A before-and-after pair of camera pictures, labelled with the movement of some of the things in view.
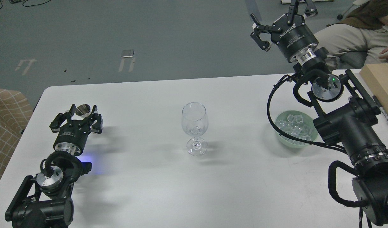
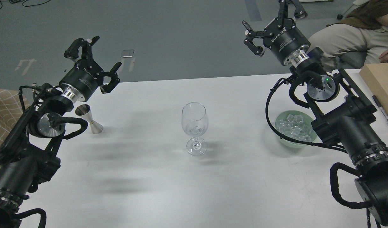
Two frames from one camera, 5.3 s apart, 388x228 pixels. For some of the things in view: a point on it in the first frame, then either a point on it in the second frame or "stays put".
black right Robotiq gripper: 295,39 -> 289,44
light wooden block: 381,79 stays put
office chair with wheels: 356,4 stays put
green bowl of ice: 297,124 stays put
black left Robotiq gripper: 72,135 -> 82,79
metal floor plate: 127,53 stays put
